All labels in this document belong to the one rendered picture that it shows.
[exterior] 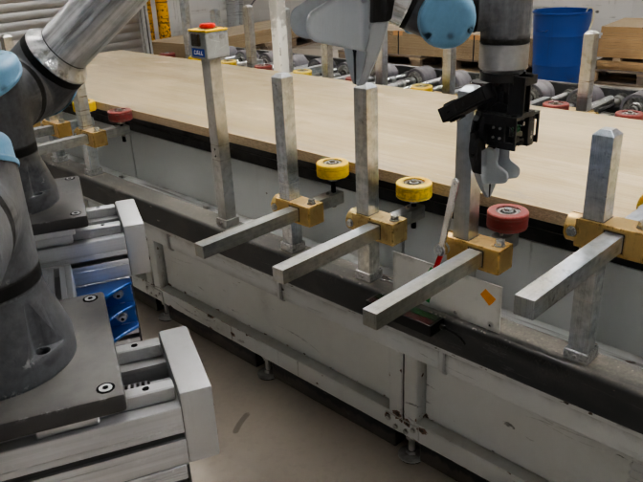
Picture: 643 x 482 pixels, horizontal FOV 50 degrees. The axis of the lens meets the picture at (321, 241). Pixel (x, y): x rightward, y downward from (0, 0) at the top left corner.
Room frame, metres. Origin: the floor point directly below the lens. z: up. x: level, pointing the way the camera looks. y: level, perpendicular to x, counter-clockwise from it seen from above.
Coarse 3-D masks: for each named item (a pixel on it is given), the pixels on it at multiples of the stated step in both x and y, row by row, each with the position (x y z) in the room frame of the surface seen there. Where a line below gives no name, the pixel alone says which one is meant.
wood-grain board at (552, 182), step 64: (128, 64) 3.38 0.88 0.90; (192, 64) 3.29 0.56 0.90; (192, 128) 2.11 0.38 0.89; (256, 128) 2.02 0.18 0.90; (320, 128) 1.99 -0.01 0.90; (384, 128) 1.95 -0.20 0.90; (448, 128) 1.92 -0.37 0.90; (576, 128) 1.85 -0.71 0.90; (640, 128) 1.82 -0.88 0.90; (448, 192) 1.44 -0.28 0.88; (512, 192) 1.37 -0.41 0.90; (576, 192) 1.35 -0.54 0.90; (640, 192) 1.33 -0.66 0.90
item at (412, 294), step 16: (512, 240) 1.24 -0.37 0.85; (464, 256) 1.15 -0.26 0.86; (480, 256) 1.16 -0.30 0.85; (432, 272) 1.09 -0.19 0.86; (448, 272) 1.09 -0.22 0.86; (464, 272) 1.13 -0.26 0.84; (400, 288) 1.04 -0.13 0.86; (416, 288) 1.04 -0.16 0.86; (432, 288) 1.06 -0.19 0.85; (384, 304) 0.99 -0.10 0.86; (400, 304) 1.00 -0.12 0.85; (416, 304) 1.03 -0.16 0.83; (368, 320) 0.97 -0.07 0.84; (384, 320) 0.97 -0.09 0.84
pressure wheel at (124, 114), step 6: (114, 108) 2.37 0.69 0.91; (120, 108) 2.34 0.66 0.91; (126, 108) 2.36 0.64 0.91; (108, 114) 2.32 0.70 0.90; (114, 114) 2.31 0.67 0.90; (120, 114) 2.31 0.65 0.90; (126, 114) 2.32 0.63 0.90; (114, 120) 2.31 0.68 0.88; (120, 120) 2.31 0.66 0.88; (126, 120) 2.32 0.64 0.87
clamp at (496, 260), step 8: (448, 240) 1.22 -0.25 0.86; (456, 240) 1.21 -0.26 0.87; (464, 240) 1.20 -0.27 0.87; (472, 240) 1.20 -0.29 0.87; (480, 240) 1.20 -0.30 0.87; (488, 240) 1.20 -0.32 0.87; (456, 248) 1.21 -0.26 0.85; (464, 248) 1.20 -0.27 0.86; (472, 248) 1.18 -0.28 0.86; (480, 248) 1.17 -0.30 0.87; (488, 248) 1.16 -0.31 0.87; (496, 248) 1.16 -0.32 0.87; (504, 248) 1.16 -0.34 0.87; (512, 248) 1.18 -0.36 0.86; (448, 256) 1.22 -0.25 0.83; (488, 256) 1.16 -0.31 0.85; (496, 256) 1.15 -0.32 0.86; (504, 256) 1.16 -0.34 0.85; (488, 264) 1.16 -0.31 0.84; (496, 264) 1.15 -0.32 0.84; (504, 264) 1.16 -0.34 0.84; (488, 272) 1.16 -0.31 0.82; (496, 272) 1.15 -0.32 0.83
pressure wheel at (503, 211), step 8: (488, 208) 1.27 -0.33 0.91; (496, 208) 1.27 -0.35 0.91; (504, 208) 1.26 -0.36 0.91; (512, 208) 1.27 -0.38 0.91; (520, 208) 1.26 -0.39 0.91; (488, 216) 1.25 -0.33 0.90; (496, 216) 1.23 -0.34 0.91; (504, 216) 1.22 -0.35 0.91; (512, 216) 1.22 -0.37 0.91; (520, 216) 1.22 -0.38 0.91; (528, 216) 1.24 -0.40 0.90; (488, 224) 1.25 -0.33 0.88; (496, 224) 1.23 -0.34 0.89; (504, 224) 1.22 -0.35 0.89; (512, 224) 1.22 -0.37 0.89; (520, 224) 1.22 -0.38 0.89; (504, 232) 1.22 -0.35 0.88; (512, 232) 1.22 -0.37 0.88
